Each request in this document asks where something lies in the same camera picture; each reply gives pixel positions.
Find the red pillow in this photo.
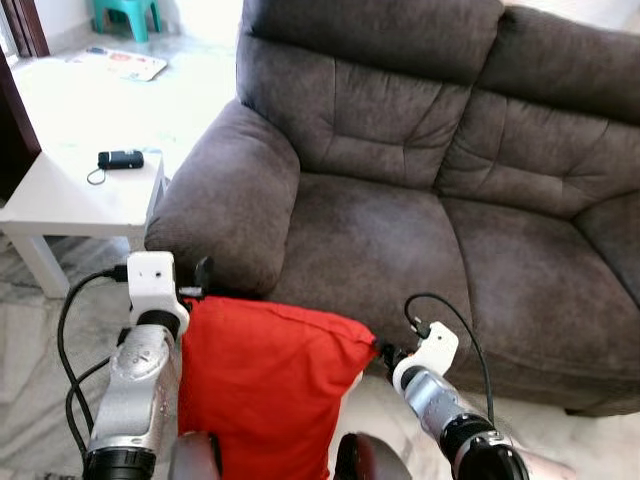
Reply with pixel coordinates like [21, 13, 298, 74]
[178, 296, 379, 480]

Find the printed floor mat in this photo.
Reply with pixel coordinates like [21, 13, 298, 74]
[65, 47, 168, 82]

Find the dark brown fabric sofa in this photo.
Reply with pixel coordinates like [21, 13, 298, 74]
[145, 0, 640, 418]

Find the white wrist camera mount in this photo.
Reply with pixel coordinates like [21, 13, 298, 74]
[127, 251, 191, 336]
[392, 322, 460, 391]

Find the dark wooden door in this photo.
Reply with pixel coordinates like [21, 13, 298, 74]
[0, 50, 43, 201]

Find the robot right leg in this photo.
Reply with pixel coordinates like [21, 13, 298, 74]
[333, 432, 411, 480]

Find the small black device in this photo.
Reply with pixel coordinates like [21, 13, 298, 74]
[87, 150, 145, 187]

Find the white side table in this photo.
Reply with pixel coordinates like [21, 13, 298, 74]
[0, 150, 167, 299]

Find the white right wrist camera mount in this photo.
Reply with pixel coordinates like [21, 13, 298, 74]
[392, 322, 460, 391]

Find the teal plastic stool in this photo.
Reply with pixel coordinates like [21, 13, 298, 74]
[92, 0, 161, 43]

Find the brown wooden door frame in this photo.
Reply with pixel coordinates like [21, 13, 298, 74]
[5, 0, 49, 58]

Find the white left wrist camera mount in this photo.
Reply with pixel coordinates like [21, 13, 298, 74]
[127, 251, 191, 336]

